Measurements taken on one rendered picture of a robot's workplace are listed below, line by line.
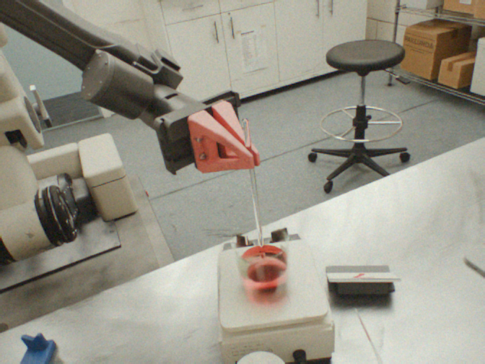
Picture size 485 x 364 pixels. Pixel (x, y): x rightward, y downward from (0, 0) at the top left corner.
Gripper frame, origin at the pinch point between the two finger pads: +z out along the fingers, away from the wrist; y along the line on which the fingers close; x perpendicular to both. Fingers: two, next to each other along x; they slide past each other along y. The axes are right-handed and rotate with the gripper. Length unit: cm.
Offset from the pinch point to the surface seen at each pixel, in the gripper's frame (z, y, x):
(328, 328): 8.9, 1.2, 18.9
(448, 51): -101, 242, 72
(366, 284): 6.0, 12.0, 23.2
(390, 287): 7.6, 15.4, 25.1
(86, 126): -277, 42, 104
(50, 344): -16.8, -24.3, 24.7
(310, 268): 3.0, 4.8, 16.7
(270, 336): 5.3, -4.1, 18.9
